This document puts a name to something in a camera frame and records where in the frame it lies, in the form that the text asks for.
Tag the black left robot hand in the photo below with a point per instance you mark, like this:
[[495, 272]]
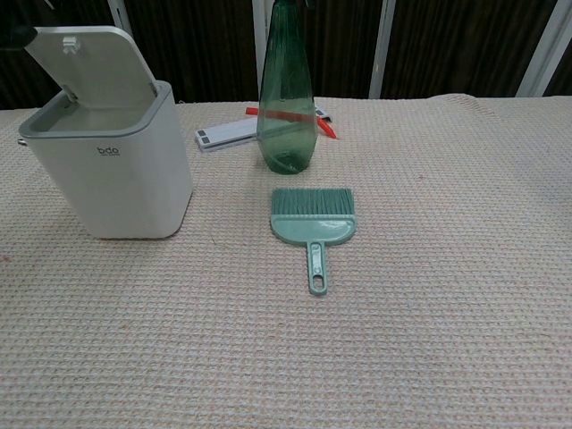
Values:
[[18, 35]]

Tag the teal plastic hand brush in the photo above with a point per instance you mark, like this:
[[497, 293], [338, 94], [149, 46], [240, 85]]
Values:
[[311, 225]]

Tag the beige waffle-weave tablecloth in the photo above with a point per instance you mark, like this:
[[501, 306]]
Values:
[[313, 335]]

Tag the red marker pen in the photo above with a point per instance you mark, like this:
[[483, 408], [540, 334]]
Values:
[[330, 128]]

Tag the green transparent spray bottle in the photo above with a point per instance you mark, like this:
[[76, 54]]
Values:
[[286, 89]]

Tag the white lidded trash bin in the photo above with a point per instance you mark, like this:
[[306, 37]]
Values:
[[134, 187]]

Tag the white flat folding strip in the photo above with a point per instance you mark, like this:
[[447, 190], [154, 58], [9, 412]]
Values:
[[223, 135]]

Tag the white background post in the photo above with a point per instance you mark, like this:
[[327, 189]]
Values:
[[382, 44], [260, 36], [121, 13], [543, 49]]

